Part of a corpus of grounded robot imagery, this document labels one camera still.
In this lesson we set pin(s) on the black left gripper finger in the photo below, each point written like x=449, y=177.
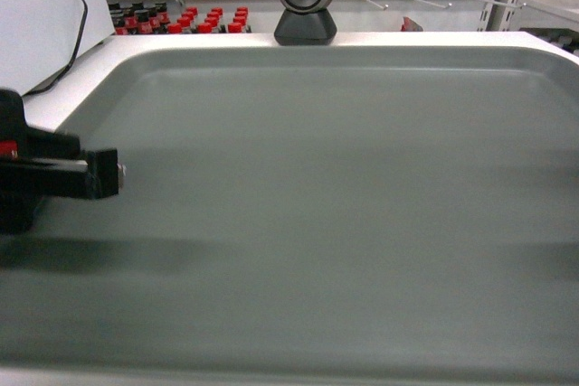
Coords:
x=94, y=175

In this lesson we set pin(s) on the grey rectangular serving tray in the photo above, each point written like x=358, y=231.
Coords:
x=350, y=213

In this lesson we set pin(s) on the red snack pouch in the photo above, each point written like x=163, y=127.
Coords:
x=409, y=25

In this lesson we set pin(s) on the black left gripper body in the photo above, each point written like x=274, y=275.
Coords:
x=18, y=139

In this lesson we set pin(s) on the white cash drawer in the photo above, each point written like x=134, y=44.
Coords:
x=38, y=37

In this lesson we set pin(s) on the red capped bottle group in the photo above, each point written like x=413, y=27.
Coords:
x=140, y=19

